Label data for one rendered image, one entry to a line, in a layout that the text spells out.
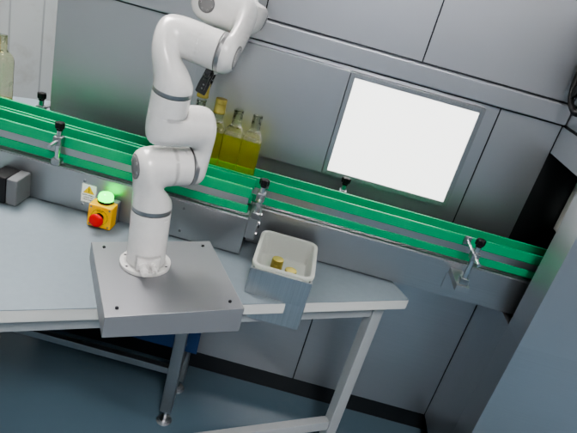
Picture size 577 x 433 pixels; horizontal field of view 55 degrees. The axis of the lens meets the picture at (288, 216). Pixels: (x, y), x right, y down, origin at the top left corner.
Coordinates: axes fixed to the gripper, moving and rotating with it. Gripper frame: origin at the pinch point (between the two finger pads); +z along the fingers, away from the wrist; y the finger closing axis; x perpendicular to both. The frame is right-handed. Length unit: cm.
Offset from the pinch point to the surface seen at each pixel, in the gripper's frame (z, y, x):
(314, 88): -13.5, -11.6, 29.2
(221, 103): 1.6, 1.9, 6.8
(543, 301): -2, 24, 112
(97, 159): 31.5, 13.0, -16.6
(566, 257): -15, 24, 108
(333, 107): -11.4, -11.5, 37.3
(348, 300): 27, 24, 66
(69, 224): 49, 24, -14
